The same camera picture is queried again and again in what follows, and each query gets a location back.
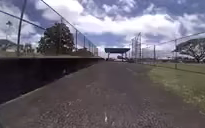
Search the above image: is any flat-roofed shelter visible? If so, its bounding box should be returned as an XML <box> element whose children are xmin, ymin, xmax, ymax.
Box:
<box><xmin>104</xmin><ymin>47</ymin><xmax>132</xmax><ymax>62</ymax></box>

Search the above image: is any grey asphalt path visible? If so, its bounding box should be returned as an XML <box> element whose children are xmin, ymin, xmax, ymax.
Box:
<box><xmin>0</xmin><ymin>60</ymin><xmax>205</xmax><ymax>128</ymax></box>

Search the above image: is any dark leafy tree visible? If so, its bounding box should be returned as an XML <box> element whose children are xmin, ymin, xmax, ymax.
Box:
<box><xmin>36</xmin><ymin>22</ymin><xmax>76</xmax><ymax>56</ymax></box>

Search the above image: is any grass strip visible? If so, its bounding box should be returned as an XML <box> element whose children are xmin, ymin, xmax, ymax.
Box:
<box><xmin>136</xmin><ymin>62</ymin><xmax>205</xmax><ymax>118</ymax></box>

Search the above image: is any spreading broad tree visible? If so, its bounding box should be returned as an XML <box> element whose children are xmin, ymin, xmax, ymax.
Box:
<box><xmin>173</xmin><ymin>37</ymin><xmax>205</xmax><ymax>64</ymax></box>

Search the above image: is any chain-link fence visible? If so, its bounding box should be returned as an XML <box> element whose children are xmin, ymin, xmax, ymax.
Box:
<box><xmin>129</xmin><ymin>29</ymin><xmax>205</xmax><ymax>77</ymax></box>
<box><xmin>0</xmin><ymin>0</ymin><xmax>100</xmax><ymax>58</ymax></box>

